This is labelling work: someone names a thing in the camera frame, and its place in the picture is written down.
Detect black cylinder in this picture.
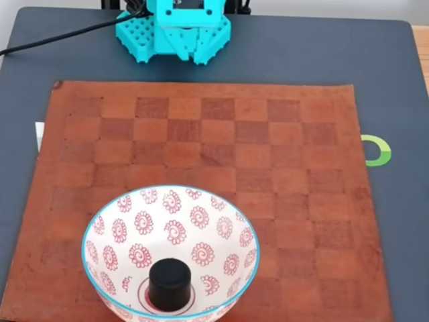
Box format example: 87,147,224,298
148,257,192,311

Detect white bowl with red flowers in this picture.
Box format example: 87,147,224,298
81,184,261,322

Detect brown leather chessboard mat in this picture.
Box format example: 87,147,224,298
0,79,393,322

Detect dark grey desk mat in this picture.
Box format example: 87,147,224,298
0,6,429,322

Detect white paper sheet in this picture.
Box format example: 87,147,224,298
35,121,46,152

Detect turquoise camera mount with board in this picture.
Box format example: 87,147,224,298
154,0,225,27

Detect green ring logo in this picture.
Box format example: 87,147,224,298
360,134,392,168

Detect black power cable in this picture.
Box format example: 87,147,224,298
0,8,150,57

